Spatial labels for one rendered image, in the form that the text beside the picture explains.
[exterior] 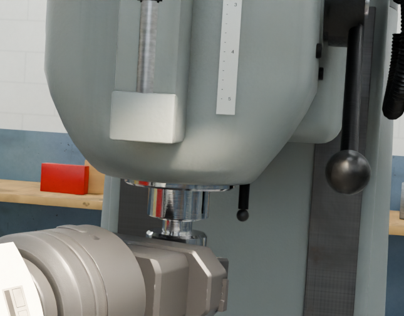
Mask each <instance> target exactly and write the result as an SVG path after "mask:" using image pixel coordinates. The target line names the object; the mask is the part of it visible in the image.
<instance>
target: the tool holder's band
mask: <svg viewBox="0 0 404 316"><path fill-rule="evenodd" d="M146 238H154V239H158V240H166V241H174V242H179V243H187V244H191V245H199V246H207V235H206V234H205V233H204V232H202V231H199V230H195V229H193V230H192V232H191V233H187V234H176V233H167V232H164V231H163V230H162V228H152V229H149V230H148V231H147V233H146Z"/></svg>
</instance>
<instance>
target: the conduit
mask: <svg viewBox="0 0 404 316"><path fill-rule="evenodd" d="M393 2H395V3H397V4H400V5H401V6H400V7H401V9H400V10H401V25H400V26H401V28H400V29H401V33H393V34H392V35H393V37H392V40H393V41H392V45H391V46H392V48H391V50H392V52H391V53H392V55H391V59H390V60H391V61H390V63H391V64H390V68H389V70H390V71H389V74H388V80H387V86H386V89H385V90H386V91H385V96H384V99H383V105H382V111H383V115H384V116H385V117H386V118H387V119H389V120H396V119H398V118H399V117H401V116H402V115H403V113H404V0H393Z"/></svg>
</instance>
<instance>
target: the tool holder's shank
mask: <svg viewBox="0 0 404 316"><path fill-rule="evenodd" d="M159 219H160V218H159ZM162 220H163V223H162V230H163V231H164V232H167V233H176V234H187V233H191V232H192V222H193V221H180V220H171V219H162Z"/></svg>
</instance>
